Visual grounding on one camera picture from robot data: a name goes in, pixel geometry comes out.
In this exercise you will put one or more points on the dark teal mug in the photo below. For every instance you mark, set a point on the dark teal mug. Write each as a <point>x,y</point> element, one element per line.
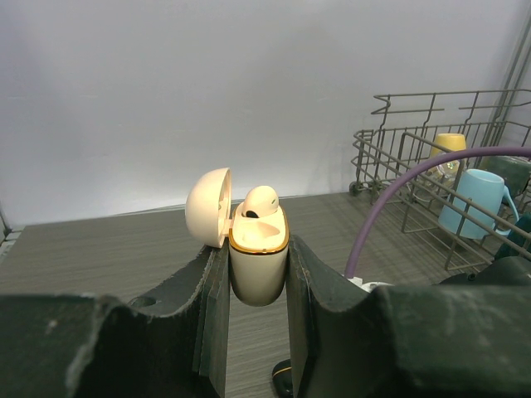
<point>524,223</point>

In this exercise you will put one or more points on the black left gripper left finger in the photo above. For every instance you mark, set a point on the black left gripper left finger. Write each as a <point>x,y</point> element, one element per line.
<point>168,342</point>

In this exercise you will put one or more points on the beige earbud charging case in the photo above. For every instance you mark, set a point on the beige earbud charging case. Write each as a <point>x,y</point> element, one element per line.
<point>258,247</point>

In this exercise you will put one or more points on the beige earbud pair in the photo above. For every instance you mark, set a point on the beige earbud pair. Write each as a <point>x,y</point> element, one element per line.
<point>260,201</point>

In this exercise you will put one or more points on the black gold-trimmed earbud case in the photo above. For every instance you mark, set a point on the black gold-trimmed earbud case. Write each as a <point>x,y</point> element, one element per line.
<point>282,379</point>

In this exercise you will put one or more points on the grey-green mug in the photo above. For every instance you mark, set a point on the grey-green mug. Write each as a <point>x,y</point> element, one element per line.
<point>514,170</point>

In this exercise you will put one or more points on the clear drinking glass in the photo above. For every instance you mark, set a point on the clear drinking glass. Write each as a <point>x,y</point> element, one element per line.
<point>437,181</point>

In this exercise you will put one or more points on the grey wire dish rack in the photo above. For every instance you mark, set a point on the grey wire dish rack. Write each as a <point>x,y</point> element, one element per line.
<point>390,157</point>

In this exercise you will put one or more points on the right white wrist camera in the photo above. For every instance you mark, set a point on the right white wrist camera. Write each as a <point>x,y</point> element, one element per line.
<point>367,286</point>

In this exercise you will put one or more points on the light blue mug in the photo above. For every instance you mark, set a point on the light blue mug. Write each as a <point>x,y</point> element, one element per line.
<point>486,190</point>

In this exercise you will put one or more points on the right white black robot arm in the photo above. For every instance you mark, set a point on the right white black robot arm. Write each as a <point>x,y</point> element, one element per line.
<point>508,271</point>

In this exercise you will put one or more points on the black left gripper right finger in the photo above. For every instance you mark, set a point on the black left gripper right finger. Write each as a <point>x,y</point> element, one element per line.
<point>449,340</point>

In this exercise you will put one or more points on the yellow mug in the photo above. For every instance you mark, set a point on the yellow mug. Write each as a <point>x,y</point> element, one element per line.
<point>445,142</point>

